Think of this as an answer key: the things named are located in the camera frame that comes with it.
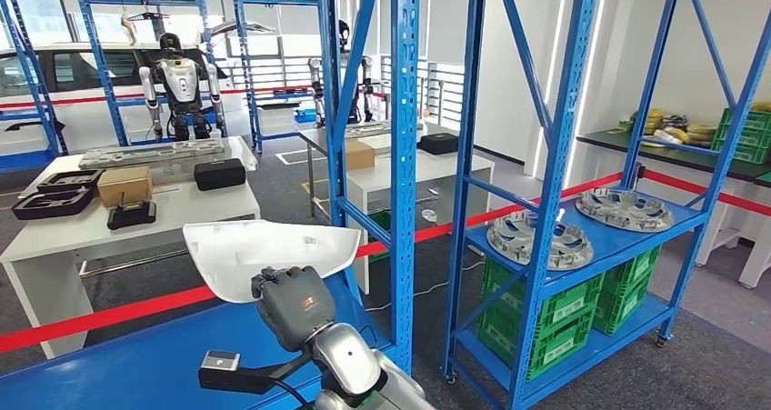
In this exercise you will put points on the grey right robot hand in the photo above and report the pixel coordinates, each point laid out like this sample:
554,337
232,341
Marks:
298,308

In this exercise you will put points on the white plastic car part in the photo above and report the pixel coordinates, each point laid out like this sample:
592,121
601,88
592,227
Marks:
259,251

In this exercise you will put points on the blue steel shelf rack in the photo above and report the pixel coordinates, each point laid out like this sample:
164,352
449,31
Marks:
248,82
150,359
24,160
144,1
557,154

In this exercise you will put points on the grey metal panel part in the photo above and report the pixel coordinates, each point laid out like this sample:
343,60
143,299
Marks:
150,153
373,129

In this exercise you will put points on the black hard case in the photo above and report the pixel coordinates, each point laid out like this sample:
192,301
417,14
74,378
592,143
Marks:
438,144
220,175

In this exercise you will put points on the cardboard box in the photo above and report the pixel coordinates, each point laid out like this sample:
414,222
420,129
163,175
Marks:
125,187
360,154

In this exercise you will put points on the white storage box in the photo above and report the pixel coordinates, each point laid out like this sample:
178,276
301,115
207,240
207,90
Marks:
277,120

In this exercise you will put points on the black remote controller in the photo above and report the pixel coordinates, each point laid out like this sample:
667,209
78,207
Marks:
131,216

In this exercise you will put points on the blue storage bin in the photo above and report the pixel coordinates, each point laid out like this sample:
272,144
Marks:
305,116

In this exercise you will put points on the silver black humanoid robot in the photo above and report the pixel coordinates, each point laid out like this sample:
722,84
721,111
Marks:
316,88
179,82

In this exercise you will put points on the silver wheel hubcap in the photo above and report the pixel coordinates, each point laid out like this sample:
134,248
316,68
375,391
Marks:
524,244
623,210

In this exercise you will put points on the black foam tray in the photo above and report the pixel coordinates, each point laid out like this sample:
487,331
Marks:
51,205
69,181

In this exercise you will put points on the white metal railing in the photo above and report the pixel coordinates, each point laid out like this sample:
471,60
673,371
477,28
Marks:
446,91

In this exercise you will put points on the grey car hood panel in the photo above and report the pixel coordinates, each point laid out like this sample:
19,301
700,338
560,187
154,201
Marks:
241,28

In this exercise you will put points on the white car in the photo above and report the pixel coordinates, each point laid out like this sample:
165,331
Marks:
78,124

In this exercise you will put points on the black hanger bar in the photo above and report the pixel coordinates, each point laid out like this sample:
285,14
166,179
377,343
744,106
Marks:
147,16

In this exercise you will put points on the dark side table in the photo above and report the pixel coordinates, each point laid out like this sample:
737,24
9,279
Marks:
662,153

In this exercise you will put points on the white side table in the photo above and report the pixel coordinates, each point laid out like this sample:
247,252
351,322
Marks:
753,244

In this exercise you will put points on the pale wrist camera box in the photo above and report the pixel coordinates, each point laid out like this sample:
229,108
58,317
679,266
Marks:
220,361

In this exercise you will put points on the black barrier post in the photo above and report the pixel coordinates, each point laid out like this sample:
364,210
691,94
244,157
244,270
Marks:
639,172

